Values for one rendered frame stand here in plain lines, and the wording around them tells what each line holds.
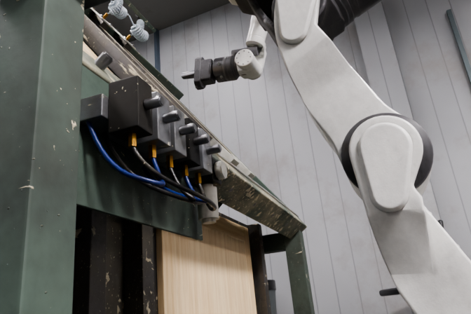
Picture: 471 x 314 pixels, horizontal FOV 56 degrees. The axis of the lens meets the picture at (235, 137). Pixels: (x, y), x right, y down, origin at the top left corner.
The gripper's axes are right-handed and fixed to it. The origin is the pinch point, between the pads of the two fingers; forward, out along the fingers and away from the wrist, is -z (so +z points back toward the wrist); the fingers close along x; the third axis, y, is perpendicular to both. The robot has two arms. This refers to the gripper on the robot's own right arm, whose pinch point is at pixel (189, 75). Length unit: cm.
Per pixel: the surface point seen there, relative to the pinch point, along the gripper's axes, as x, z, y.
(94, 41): 12.4, -33.1, 14.3
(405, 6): 207, 96, -287
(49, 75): -57, 38, 102
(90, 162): -56, 21, 74
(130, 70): -2.8, -15.6, 14.3
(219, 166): -47, 29, 38
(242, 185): -40.6, 18.2, -8.6
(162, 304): -79, -1, 6
